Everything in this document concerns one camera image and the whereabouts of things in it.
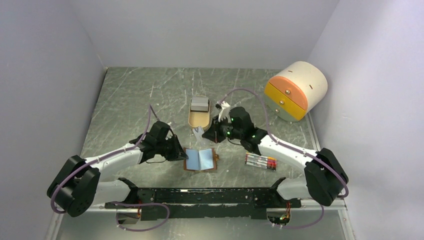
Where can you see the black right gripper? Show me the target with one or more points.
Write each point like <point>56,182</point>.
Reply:
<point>213,133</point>

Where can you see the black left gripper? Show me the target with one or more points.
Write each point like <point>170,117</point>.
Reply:
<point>177,152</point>

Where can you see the brown leather card holder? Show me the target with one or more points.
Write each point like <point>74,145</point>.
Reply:
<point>200,160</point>

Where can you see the beige oval tray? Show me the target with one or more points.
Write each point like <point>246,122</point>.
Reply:
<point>202,119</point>

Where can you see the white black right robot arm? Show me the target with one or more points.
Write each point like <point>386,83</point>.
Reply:
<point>323,176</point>

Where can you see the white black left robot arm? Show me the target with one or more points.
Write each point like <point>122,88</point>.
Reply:
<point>82,182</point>

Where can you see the stack of credit cards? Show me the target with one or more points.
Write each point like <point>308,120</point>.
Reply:
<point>199,103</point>

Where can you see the pack of coloured markers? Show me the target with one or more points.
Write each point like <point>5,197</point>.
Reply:
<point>259,161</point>

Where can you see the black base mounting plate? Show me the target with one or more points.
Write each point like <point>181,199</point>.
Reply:
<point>190,203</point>

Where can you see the round pastel drawer cabinet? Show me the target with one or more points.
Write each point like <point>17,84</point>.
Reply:
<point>294,91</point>

